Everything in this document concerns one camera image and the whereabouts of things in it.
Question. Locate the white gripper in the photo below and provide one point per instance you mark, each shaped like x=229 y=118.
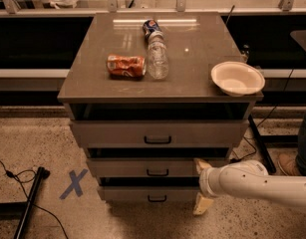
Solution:
x=204 y=182

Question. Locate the grey bottom drawer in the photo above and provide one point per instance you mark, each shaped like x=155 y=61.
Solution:
x=147 y=194

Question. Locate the clear plastic water bottle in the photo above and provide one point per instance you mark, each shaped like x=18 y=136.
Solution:
x=157 y=56

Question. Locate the grey drawer cabinet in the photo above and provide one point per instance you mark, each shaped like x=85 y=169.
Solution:
x=143 y=105

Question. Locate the blue tape cross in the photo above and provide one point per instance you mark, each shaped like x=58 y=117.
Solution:
x=75 y=184

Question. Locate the grey top drawer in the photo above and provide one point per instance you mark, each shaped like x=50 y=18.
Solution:
x=158 y=133

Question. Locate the brown shoe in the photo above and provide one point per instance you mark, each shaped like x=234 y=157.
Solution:
x=289 y=165

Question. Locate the grey drawer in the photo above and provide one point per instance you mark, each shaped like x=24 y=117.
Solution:
x=158 y=133
x=142 y=167
x=147 y=194

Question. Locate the white paper bowl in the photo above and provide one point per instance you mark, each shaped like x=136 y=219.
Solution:
x=237 y=79

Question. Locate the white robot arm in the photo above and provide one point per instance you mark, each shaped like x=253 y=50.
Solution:
x=247 y=179

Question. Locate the black stand leg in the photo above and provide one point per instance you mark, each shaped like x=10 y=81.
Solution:
x=267 y=160
x=42 y=173

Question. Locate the blue pepsi can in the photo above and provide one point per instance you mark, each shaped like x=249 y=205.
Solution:
x=151 y=28

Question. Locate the crushed orange soda can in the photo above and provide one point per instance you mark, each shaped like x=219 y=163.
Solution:
x=126 y=66

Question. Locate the black stand leg left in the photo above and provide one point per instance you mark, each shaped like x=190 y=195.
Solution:
x=42 y=173

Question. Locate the black antenna rod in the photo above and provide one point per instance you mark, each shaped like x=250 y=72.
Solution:
x=229 y=15

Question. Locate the person leg dark trousers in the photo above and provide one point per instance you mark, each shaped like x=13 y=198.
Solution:
x=301 y=156

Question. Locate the black stand leg right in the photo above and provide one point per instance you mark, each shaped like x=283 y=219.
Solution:
x=267 y=160

